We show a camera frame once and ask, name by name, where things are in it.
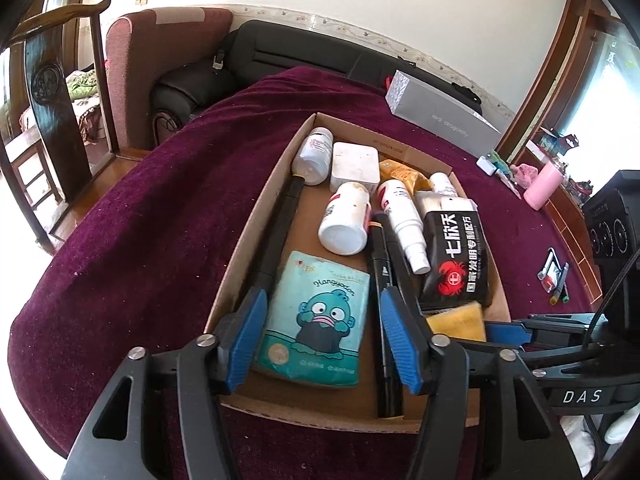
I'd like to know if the cardboard box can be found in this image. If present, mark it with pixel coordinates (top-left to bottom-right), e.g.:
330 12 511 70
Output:
203 112 512 435

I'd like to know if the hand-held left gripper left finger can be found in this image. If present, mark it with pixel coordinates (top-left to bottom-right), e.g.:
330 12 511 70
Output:
60 287 269 480

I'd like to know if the white plastic bottle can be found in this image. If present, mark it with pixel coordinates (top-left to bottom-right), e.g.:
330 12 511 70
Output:
291 128 335 187
428 172 460 199

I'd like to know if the floral bedding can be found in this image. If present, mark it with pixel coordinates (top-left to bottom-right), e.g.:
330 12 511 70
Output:
65 70 101 104

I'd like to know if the person's right hand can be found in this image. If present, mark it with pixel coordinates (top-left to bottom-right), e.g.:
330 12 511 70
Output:
559 402 640 461

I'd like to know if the white charger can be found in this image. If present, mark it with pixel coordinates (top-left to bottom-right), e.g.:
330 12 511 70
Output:
329 141 380 194

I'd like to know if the white spray bottle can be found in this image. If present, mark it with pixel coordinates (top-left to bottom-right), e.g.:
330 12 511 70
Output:
375 178 432 275

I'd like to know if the pink bottle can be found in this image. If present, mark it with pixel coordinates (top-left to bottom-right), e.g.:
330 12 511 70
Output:
523 162 564 211

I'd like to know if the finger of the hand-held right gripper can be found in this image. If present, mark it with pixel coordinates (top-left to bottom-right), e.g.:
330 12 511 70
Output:
485 312 614 356
524 347 640 416

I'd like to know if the yellow pouch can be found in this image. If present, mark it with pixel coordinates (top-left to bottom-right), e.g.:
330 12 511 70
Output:
424 301 487 342

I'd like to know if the teal cartoon tissue pack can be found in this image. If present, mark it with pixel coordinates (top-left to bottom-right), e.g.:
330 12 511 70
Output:
252 250 371 387

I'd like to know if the brown armchair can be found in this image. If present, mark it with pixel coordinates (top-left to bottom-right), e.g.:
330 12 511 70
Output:
104 7 234 151

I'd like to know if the grey long box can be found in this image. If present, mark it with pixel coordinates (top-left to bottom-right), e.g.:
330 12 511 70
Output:
384 70 503 154

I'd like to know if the white bottle red label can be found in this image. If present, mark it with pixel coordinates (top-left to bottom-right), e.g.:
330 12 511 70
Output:
317 181 372 256

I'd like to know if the pink cloth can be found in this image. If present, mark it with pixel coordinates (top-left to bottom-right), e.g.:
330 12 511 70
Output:
509 162 541 189

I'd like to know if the wooden window frame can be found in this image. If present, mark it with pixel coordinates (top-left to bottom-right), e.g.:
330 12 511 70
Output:
494 0 621 161

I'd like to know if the yellow snack packet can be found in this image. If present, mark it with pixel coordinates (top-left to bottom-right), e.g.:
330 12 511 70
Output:
378 158 421 196

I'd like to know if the black marker orange band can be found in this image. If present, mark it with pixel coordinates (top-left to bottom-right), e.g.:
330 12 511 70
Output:
367 212 406 419

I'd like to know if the red item clear packet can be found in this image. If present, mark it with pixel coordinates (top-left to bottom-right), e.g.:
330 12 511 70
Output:
537 247 569 291

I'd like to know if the black sofa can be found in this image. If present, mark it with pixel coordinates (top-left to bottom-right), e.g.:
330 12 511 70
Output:
149 20 484 134

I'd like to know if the black braided cable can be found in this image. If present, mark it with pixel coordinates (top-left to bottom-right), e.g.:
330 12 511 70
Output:
582 252 640 349

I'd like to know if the black snack packet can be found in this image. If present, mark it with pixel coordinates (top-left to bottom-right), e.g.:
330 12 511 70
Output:
414 191 489 311

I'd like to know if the dark wooden chair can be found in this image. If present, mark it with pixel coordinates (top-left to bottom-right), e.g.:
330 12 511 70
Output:
0 0 121 256

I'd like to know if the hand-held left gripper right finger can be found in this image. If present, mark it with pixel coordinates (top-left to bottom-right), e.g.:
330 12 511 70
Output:
380 287 598 480

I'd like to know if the wooden door frame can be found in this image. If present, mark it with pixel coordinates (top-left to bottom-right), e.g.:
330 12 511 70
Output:
40 0 97 72

